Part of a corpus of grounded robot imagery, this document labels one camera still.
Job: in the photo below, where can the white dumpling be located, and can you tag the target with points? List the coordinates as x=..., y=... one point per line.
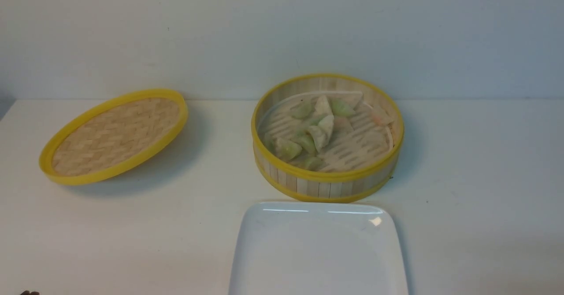
x=322, y=106
x=326, y=124
x=319, y=137

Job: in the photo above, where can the green steamed dumpling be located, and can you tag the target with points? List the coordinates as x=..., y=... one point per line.
x=287, y=150

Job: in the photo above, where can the green dumpling front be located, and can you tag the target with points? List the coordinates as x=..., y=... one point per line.
x=311, y=163

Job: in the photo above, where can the pink dumpling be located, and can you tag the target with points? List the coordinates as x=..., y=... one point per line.
x=380, y=116

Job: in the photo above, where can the green dumpling centre left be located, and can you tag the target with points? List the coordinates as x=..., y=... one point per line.
x=306, y=141

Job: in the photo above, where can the white dumpling lower centre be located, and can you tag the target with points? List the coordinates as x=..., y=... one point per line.
x=319, y=137

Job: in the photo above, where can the green dumpling back left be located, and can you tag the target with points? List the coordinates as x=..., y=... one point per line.
x=302, y=110

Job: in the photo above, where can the white dumpling back centre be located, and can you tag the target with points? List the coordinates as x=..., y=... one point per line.
x=322, y=106

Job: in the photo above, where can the yellow rimmed woven steamer lid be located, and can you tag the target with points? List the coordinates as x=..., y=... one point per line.
x=114, y=137

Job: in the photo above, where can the yellow rimmed bamboo steamer basket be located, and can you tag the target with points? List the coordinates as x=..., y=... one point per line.
x=359, y=158

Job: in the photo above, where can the green dumpling back right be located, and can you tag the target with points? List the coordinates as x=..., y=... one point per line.
x=341, y=108

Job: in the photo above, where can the white square ceramic plate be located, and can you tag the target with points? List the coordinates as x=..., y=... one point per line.
x=298, y=248

